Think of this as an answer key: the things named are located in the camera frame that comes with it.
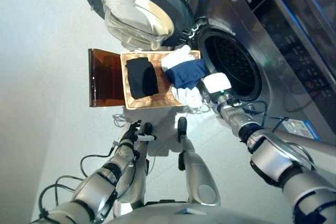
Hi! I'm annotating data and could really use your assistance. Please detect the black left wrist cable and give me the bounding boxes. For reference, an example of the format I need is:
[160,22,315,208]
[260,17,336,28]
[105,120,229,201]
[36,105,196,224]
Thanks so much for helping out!
[38,142,124,219]

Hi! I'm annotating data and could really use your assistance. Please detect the white garment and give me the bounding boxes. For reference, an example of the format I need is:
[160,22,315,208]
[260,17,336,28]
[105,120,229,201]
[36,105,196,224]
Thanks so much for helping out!
[160,45,204,109]

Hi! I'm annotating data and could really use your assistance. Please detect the navy blue garment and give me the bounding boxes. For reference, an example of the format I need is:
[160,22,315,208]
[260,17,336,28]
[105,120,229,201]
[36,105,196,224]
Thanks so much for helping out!
[165,58,208,91]

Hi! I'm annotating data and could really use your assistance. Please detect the grey robot torso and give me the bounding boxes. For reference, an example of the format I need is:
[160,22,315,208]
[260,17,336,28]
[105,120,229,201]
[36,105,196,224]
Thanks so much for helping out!
[104,201,266,224]

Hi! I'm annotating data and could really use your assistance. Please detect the blue energy label sticker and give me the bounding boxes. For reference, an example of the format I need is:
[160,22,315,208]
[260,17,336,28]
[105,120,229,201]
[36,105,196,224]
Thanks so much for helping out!
[285,119,322,141]

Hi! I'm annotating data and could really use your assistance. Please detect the silver right robot leg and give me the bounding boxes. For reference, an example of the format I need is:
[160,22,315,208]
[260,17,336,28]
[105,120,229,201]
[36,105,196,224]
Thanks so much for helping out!
[177,116,221,208]

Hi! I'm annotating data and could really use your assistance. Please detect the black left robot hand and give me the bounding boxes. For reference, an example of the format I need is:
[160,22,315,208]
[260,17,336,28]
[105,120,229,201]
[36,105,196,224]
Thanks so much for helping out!
[121,120,158,145]

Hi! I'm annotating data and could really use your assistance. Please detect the shallow wicker laundry basket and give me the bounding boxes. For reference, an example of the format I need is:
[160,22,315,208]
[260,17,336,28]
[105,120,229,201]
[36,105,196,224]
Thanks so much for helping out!
[120,49,202,110]

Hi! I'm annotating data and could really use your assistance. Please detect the brown transparent acrylic stool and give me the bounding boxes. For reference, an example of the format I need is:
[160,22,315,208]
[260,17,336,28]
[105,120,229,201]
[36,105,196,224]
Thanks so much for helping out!
[88,48,127,108]

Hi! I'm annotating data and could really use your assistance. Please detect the round glass washer door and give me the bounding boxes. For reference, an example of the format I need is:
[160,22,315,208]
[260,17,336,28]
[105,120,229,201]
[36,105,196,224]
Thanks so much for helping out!
[84,0,195,51]

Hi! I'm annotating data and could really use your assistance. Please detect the black folded garment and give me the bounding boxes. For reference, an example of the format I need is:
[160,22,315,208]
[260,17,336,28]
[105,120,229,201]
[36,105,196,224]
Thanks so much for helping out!
[125,57,160,99]

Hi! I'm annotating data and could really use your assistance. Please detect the grey front-load washing machine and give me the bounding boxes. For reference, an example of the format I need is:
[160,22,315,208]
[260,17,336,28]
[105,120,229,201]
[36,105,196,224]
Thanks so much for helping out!
[183,0,336,143]

